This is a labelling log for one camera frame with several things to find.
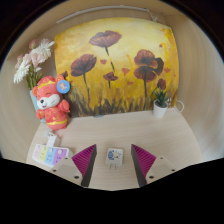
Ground white cable loop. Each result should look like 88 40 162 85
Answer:
173 99 186 113

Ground white power strip, pastel panels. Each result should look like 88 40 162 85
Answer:
32 143 70 168

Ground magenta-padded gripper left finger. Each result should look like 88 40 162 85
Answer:
49 143 98 188

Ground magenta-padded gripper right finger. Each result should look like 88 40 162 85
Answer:
130 143 177 188

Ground white power strip cord plug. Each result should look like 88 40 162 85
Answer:
44 130 58 148

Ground white light bar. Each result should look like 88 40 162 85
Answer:
55 4 158 24

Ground red plush mouse toy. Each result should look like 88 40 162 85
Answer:
31 74 72 131

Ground yellow poppy flower painting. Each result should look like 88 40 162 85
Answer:
54 17 180 118

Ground pink and white flower bouquet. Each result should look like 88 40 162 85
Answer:
13 38 56 90

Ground small succulent in white pot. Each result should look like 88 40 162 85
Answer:
152 87 170 119

